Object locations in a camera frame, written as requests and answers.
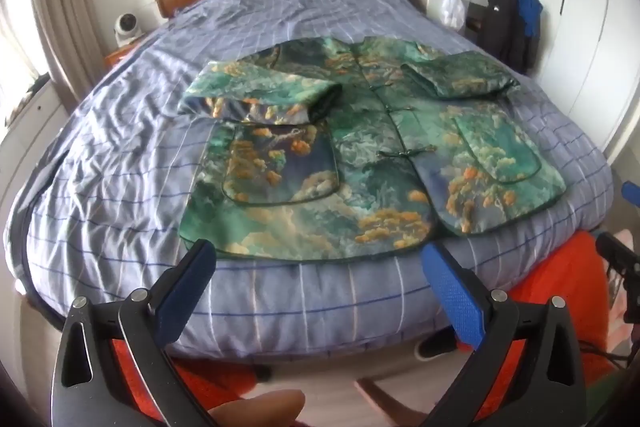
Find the person's left hand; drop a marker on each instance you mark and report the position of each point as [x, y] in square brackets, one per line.
[260, 407]

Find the orange fleece garment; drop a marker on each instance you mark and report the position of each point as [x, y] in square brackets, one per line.
[555, 267]

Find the white plastic bag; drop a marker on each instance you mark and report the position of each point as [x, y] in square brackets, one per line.
[453, 9]

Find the beige curtain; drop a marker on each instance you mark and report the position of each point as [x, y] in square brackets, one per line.
[65, 7]

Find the wooden nightstand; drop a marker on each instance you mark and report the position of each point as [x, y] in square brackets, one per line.
[122, 54]

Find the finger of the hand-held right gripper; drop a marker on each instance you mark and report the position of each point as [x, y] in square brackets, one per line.
[632, 195]
[620, 259]

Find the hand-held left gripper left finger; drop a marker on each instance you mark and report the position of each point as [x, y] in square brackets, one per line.
[192, 284]

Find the green printed padded jacket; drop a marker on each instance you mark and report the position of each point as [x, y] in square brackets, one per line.
[360, 147]

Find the dark jacket with blue lining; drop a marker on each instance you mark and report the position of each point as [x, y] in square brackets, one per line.
[510, 27]

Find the white round fan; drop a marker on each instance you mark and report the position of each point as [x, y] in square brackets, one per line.
[126, 29]

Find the dark slipper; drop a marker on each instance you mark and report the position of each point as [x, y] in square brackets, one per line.
[435, 344]

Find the white wardrobe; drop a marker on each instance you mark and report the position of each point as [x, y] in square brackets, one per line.
[585, 37]

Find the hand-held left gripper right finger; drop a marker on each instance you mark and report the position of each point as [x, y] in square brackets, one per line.
[456, 297]

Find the bed with blue checked sheet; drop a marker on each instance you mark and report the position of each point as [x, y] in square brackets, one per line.
[125, 167]

